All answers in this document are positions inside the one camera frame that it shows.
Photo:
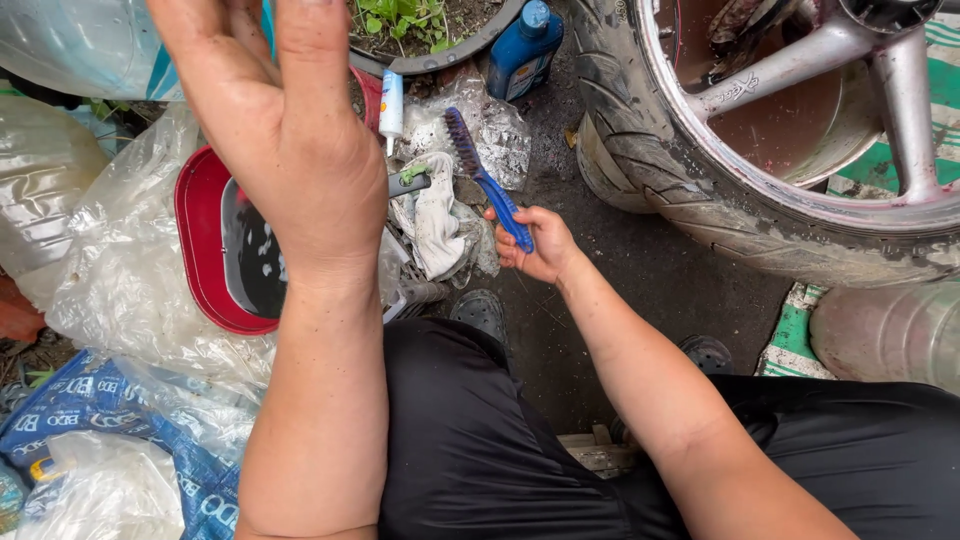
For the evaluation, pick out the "person's left hand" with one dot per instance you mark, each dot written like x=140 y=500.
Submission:
x=300 y=142

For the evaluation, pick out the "person's right hand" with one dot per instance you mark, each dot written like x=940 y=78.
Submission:
x=544 y=244

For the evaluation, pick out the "person's black left shoe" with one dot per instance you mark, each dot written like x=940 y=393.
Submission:
x=480 y=311

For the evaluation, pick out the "person's black shoe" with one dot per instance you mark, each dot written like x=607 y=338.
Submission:
x=706 y=354
x=480 y=311

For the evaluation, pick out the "white squeeze tube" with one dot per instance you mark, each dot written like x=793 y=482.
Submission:
x=391 y=105

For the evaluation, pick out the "dirty white rag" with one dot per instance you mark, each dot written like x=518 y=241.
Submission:
x=439 y=225

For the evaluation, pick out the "crumpled clear plastic bag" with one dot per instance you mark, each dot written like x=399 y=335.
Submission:
x=499 y=131

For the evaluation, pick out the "motorcycle wheel with silver rim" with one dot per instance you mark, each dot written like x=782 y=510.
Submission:
x=637 y=150

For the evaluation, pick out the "grey plastic basket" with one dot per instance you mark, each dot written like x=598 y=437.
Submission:
x=416 y=289

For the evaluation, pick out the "red water basin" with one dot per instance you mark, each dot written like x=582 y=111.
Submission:
x=199 y=232

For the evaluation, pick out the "grey plant pot with weeds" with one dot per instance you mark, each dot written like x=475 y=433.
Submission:
x=442 y=45

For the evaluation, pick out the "blue plastic bottle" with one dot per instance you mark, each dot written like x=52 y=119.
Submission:
x=521 y=52

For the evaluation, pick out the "person's black right shoe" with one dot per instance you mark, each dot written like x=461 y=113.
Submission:
x=706 y=354

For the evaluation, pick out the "low wooden stool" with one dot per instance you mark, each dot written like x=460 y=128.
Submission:
x=592 y=450

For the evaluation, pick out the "person's black shorts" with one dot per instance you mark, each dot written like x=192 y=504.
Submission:
x=480 y=450

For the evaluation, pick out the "large clear plastic sheet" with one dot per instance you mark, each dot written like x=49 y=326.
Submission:
x=127 y=277

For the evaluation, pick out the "clear bag with blue print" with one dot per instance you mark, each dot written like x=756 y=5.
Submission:
x=82 y=45

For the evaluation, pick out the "green white striped mat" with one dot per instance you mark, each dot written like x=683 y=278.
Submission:
x=787 y=337

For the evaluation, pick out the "shiny clear plastic bag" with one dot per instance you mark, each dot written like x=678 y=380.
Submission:
x=41 y=180

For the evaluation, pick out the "blue printed woven bag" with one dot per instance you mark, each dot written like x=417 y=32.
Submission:
x=82 y=405

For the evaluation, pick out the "large clear plastic jug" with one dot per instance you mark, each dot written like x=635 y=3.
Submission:
x=892 y=337

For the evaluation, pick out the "white plastic bag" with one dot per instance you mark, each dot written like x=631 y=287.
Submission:
x=97 y=495

